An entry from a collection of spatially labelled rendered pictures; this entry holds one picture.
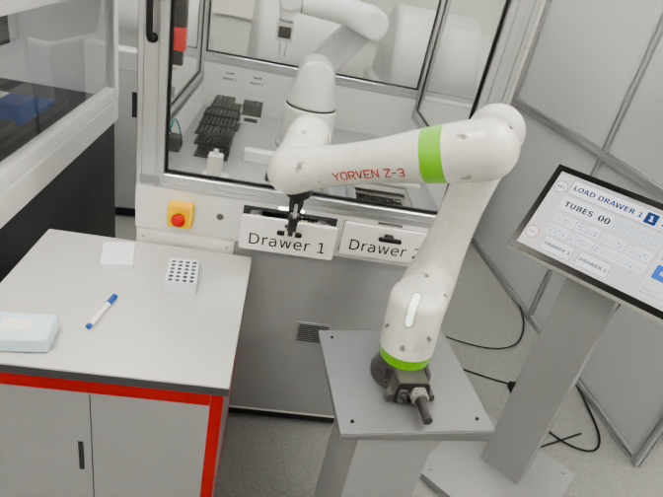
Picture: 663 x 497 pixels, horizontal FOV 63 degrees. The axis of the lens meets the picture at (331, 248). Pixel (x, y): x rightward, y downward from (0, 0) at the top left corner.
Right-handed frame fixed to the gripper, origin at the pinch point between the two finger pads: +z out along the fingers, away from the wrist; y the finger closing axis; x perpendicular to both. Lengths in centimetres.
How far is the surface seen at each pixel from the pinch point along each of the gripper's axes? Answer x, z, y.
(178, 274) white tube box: -29.2, 8.6, 14.1
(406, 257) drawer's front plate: 39.2, 11.8, -7.1
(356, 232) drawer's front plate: 21.1, 5.7, -9.3
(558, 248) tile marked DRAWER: 81, -8, -3
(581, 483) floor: 132, 86, 33
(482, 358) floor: 111, 110, -33
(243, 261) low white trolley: -12.6, 17.7, -0.8
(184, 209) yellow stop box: -31.8, 4.4, -6.8
